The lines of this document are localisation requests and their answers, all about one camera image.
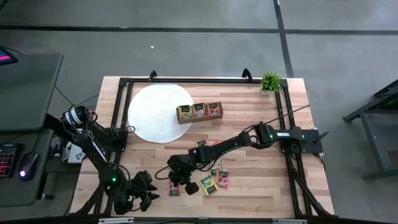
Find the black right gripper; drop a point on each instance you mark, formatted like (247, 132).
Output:
(192, 188)

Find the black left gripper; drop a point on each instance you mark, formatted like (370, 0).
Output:
(141, 193)

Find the red peach tea bag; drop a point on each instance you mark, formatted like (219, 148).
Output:
(215, 143)
(174, 190)
(201, 143)
(223, 180)
(214, 109)

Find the yellow lemon lime tea bag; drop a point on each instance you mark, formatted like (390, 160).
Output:
(208, 185)
(185, 112)

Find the wooden three-compartment box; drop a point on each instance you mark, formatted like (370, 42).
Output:
(199, 119)

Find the beige vanilla apple tea bag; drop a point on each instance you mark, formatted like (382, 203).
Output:
(199, 110)
(217, 165)

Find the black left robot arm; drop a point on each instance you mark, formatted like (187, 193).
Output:
(96, 149)

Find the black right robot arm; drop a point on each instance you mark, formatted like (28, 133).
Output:
(224, 146)

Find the white round woven placemat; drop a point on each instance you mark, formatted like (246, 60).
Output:
(155, 115)

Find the white patterned cardboard box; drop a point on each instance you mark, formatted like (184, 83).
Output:
(76, 154)

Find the black desk caster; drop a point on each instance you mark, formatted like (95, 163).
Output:
(47, 196)

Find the black computer mouse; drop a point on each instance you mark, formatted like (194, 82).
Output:
(28, 165)

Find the green plant in white pot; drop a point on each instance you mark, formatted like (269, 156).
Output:
(270, 82)

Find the backlit black keyboard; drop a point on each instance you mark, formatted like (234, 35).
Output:
(7, 160)

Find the grey desk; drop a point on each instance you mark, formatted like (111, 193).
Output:
(28, 93)

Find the black monitor with pink screen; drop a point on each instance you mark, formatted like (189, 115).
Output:
(6, 57)

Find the black metal cart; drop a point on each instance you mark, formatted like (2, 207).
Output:
(377, 146)

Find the silver edge bracket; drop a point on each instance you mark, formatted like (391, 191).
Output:
(289, 221)
(115, 220)

